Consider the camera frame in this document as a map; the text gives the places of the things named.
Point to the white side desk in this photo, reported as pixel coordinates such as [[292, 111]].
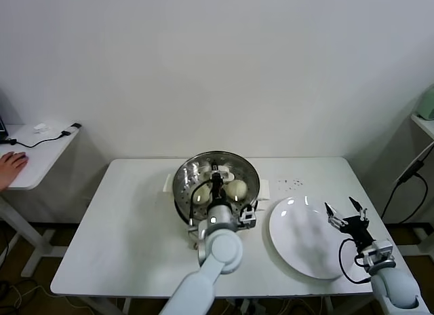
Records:
[[44, 155]]

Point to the pale green appliance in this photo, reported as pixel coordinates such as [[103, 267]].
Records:
[[426, 106]]

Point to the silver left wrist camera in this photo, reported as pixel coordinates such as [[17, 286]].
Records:
[[247, 217]]

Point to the white steamed baozi bun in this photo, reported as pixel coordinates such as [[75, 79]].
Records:
[[203, 195], [236, 189]]

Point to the small white crumpled object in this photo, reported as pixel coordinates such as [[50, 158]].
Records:
[[40, 128]]

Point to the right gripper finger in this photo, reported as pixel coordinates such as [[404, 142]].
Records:
[[334, 220], [363, 215]]

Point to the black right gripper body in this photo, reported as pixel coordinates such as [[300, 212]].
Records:
[[356, 228]]

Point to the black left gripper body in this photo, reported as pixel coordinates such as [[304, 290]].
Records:
[[217, 191]]

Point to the white side table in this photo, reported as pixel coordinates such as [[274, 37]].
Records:
[[425, 125]]

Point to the bare person hand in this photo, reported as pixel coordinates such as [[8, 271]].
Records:
[[10, 169]]

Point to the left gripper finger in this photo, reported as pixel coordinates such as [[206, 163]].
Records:
[[221, 175], [214, 167]]

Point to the large white round plate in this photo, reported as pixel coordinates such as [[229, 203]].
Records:
[[298, 247]]

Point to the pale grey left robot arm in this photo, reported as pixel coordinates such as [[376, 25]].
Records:
[[220, 254]]

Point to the black laptop computer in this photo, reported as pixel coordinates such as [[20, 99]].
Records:
[[2, 128]]

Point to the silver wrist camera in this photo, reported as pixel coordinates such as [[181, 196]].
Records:
[[378, 254], [247, 217]]

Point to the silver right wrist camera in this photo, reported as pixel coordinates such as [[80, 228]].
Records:
[[378, 254]]

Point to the stainless steel steamer basket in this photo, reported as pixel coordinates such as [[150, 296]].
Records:
[[184, 199]]

